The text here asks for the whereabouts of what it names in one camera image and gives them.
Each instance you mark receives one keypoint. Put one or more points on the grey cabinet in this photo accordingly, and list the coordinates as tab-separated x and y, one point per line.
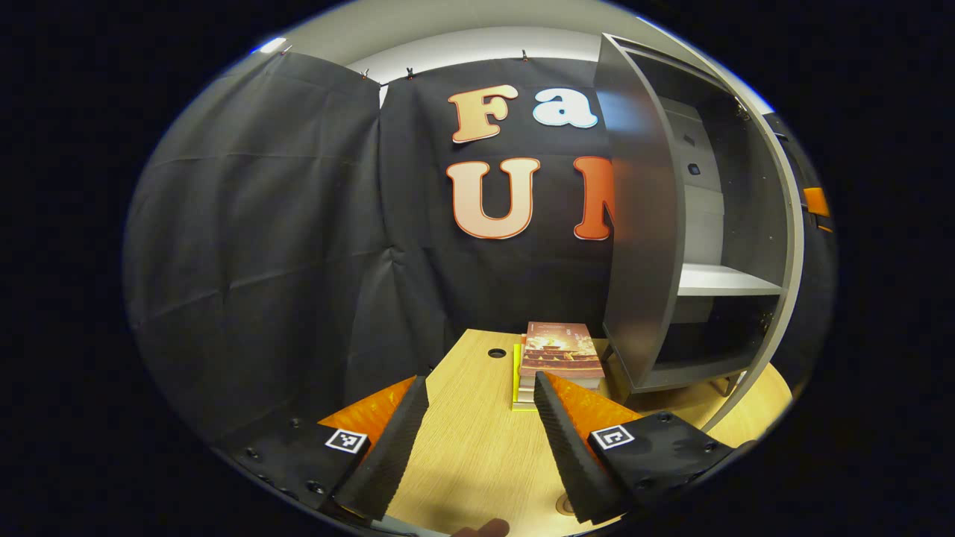
642	246

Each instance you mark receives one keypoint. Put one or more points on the white cabinet shelf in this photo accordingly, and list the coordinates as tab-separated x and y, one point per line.
724	280

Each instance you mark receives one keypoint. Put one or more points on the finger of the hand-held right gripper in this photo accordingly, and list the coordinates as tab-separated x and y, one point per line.
817	203

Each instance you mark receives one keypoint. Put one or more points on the brown cover book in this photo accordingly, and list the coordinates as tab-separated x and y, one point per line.
559	350

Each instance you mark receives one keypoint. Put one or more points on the round brown coaster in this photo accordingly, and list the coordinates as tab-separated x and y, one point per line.
565	504

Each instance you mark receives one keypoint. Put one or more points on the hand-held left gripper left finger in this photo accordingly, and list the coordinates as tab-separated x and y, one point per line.
392	447

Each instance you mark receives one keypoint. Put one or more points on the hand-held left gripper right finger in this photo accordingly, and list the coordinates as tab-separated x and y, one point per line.
571	455

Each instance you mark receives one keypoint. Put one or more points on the metal door hinge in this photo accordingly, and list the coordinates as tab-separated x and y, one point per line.
742	110

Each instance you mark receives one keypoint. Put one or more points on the ceiling light panel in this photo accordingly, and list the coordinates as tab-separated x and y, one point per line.
272	45

